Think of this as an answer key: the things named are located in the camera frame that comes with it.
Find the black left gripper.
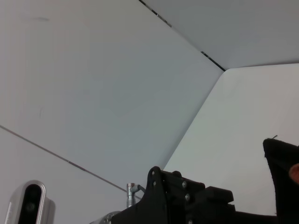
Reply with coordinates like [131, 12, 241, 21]
[111, 166, 236, 224]

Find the black bag with orange handles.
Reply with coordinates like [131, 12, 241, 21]
[233, 137, 299, 224]

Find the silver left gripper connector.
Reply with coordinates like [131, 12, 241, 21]
[126, 183, 141, 209]

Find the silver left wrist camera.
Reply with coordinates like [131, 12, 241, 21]
[4, 179, 57, 224]

